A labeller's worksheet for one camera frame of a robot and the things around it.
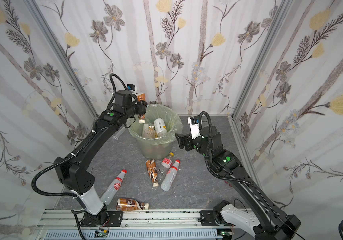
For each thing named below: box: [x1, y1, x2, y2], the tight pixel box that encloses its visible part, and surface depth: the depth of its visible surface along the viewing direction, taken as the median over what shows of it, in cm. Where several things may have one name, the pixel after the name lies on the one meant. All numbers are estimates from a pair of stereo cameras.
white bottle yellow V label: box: [153, 118, 168, 137], surface depth 92 cm
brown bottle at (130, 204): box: [116, 198, 150, 211], surface depth 76 cm
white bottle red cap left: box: [100, 169, 127, 206], surface depth 82 cm
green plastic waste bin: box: [128, 104, 184, 161], surface depth 90 cm
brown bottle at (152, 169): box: [145, 159, 159, 188], surface depth 88 cm
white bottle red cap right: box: [160, 159, 181, 192], surface depth 85 cm
